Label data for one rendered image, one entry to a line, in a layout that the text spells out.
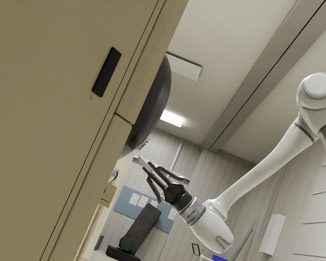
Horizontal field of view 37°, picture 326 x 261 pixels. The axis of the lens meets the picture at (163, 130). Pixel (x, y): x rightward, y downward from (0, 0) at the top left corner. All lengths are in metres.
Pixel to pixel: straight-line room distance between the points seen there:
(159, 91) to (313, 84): 0.50
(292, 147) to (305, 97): 0.25
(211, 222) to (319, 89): 0.57
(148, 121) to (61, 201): 0.94
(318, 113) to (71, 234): 1.01
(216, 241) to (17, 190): 1.13
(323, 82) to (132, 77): 0.90
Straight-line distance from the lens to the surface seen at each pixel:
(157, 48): 0.81
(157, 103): 1.63
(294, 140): 1.74
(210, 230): 1.70
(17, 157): 0.66
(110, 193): 1.69
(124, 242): 12.25
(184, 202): 1.69
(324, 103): 1.55
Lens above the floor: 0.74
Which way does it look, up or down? 12 degrees up
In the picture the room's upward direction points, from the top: 23 degrees clockwise
